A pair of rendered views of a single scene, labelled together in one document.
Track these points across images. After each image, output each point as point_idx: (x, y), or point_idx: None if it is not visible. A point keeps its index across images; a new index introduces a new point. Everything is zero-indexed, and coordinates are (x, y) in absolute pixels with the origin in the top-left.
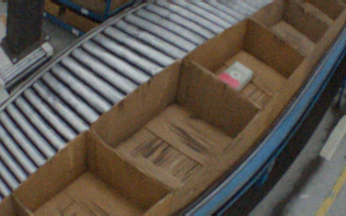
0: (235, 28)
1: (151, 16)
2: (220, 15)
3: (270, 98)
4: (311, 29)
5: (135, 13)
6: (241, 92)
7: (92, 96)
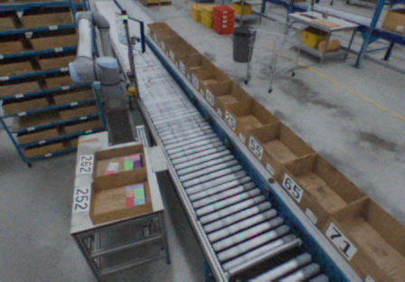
0: (193, 74)
1: (150, 99)
2: (159, 87)
3: None
4: (193, 61)
5: (143, 102)
6: None
7: (181, 120)
